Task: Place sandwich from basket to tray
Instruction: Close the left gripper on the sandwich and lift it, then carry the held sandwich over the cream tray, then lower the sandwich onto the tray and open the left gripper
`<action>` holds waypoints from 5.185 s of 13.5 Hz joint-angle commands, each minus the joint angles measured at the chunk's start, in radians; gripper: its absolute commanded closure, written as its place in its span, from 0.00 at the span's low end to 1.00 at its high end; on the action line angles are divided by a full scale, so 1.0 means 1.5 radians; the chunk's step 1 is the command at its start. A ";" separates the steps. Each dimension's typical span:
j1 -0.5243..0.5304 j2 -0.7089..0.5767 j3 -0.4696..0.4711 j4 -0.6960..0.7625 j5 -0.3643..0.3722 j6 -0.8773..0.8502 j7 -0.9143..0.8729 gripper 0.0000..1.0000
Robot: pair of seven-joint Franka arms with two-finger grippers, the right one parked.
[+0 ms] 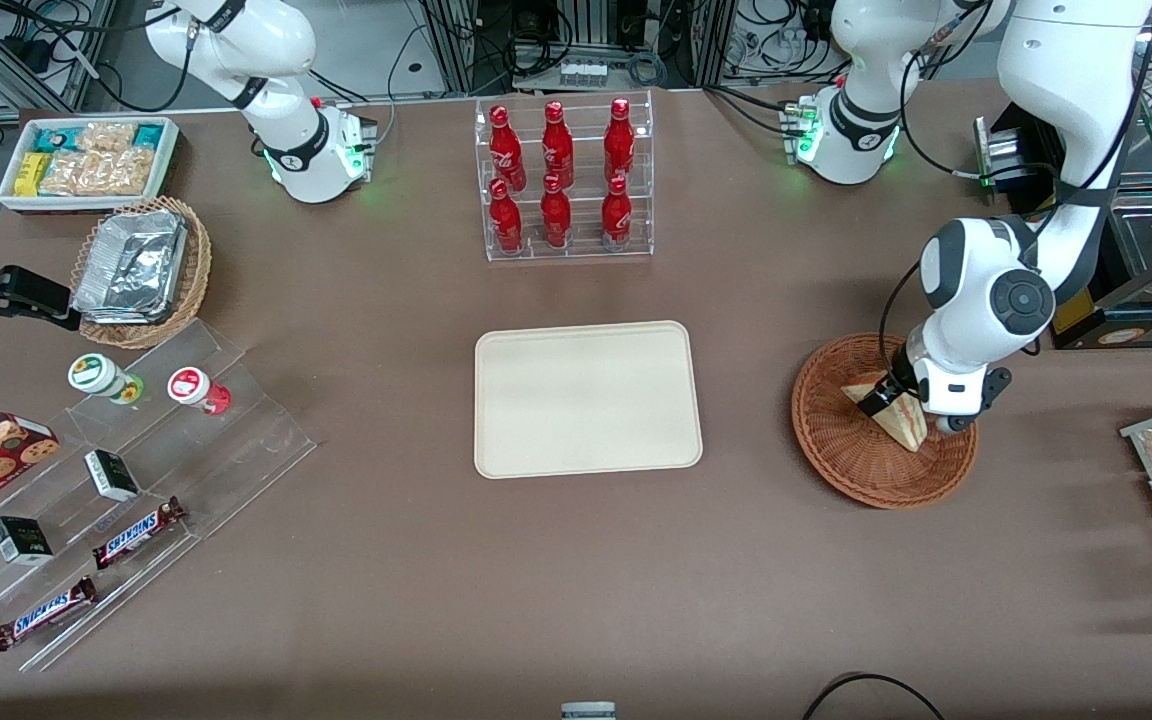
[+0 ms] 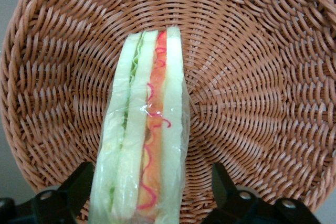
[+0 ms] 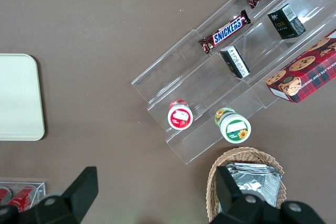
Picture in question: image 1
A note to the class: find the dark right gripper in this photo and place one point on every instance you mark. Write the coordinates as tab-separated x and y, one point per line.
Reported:
24	292

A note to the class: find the white plastic bin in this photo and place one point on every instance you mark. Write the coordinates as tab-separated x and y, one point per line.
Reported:
8	190

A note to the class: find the silver metal box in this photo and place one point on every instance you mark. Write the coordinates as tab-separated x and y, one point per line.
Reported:
1001	160

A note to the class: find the teal snack packet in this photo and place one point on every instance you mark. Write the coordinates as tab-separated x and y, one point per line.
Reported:
58	138
148	135

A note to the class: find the red soda bottle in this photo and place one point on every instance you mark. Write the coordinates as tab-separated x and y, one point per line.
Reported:
619	140
616	213
557	145
555	215
506	222
506	150

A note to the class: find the beige rectangular tray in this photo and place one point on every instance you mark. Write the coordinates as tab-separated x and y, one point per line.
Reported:
586	400

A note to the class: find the green label white cup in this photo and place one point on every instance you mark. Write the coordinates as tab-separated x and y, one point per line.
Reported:
96	375

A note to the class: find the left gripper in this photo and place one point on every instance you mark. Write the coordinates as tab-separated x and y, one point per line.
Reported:
893	384

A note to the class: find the triangular sandwich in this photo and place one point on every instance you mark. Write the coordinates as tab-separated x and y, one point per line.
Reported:
906	428

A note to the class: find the Snickers chocolate bar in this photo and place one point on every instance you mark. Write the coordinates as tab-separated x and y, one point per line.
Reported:
44	613
136	533

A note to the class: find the yellow snack packet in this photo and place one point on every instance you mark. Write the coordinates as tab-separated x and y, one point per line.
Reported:
31	175

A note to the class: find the small black box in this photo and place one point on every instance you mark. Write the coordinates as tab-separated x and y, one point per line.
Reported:
21	540
113	475

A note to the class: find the clear cracker bag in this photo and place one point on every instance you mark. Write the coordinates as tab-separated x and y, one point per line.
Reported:
71	173
106	137
126	172

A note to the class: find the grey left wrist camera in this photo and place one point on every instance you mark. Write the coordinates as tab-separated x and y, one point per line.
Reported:
994	385

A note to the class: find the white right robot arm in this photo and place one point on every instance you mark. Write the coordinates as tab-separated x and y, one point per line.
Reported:
296	150

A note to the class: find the light wicker basket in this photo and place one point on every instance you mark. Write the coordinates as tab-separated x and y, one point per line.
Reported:
194	275

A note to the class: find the stacked aluminium foil trays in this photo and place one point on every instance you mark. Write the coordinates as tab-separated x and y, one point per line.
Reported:
131	265

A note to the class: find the small grey device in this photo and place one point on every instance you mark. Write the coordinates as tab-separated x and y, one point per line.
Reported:
588	711

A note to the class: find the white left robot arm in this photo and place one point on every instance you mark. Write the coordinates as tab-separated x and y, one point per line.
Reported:
986	290

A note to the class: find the clear acrylic stepped display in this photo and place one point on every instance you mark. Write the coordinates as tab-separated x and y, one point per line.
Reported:
236	440

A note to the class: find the red label white cup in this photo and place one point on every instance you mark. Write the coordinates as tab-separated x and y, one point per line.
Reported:
191	387

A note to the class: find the clear acrylic bottle rack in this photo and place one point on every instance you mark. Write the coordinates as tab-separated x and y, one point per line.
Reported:
581	250

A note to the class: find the white power strip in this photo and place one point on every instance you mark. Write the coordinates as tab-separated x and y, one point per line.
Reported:
583	73

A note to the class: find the round brown wicker basket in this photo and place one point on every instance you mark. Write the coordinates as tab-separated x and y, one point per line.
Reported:
836	450

